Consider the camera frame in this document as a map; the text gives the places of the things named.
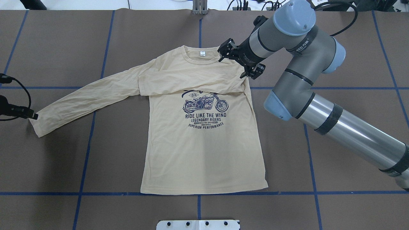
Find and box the beige long-sleeve printed shirt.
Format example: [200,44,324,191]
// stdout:
[30,45,268,195]

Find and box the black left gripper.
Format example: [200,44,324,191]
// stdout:
[9,106,35,119]

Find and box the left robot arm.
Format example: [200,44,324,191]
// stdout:
[0,73,38,121]

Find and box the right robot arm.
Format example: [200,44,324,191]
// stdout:
[218,0,408,191]

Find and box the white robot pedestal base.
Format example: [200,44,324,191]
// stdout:
[156,219,241,230]

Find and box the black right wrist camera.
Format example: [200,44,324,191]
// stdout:
[253,15,269,30]

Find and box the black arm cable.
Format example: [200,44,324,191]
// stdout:
[0,74,32,121]
[312,0,358,37]

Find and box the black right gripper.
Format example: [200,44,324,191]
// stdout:
[218,38,266,80]

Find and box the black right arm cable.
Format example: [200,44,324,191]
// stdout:
[312,0,358,37]

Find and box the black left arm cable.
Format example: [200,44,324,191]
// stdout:
[0,74,32,121]

